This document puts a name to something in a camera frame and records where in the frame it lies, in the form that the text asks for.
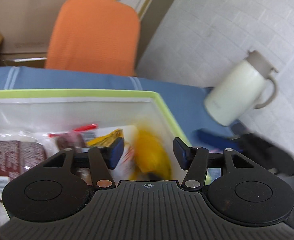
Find dark red dates pack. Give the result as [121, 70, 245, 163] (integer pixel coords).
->
[48, 124, 99, 152]

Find gold foil snack bag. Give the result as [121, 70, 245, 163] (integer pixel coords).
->
[129, 128, 172, 180]

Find brown nuts snack bag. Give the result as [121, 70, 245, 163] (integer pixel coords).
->
[0, 140, 47, 201]

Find yellow white chips pack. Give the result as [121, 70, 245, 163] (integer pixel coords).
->
[84, 125, 136, 184]

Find white thermos jug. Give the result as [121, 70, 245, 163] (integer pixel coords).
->
[204, 50, 279, 126]

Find green cardboard box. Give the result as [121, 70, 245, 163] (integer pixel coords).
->
[0, 89, 188, 225]

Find orange chair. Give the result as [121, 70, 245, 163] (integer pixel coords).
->
[45, 0, 140, 76]

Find brown paper bag blue handles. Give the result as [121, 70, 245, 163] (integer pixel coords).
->
[0, 0, 66, 54]

